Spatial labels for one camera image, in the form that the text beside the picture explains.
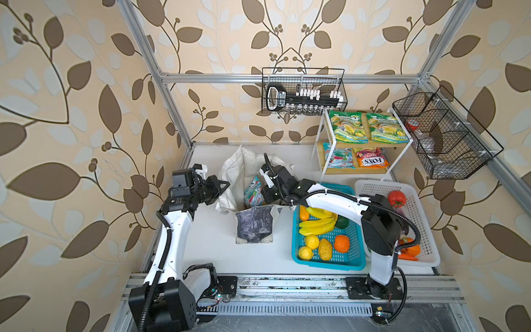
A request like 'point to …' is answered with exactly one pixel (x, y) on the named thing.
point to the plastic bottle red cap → (413, 125)
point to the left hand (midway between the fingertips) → (230, 181)
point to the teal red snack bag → (253, 194)
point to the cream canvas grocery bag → (254, 225)
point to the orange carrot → (404, 256)
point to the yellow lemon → (312, 241)
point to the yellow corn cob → (325, 250)
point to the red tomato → (397, 198)
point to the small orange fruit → (304, 214)
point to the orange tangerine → (341, 243)
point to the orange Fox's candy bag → (373, 158)
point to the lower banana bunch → (317, 227)
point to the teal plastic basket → (323, 237)
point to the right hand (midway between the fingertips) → (263, 192)
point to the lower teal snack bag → (339, 158)
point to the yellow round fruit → (305, 253)
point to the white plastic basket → (429, 254)
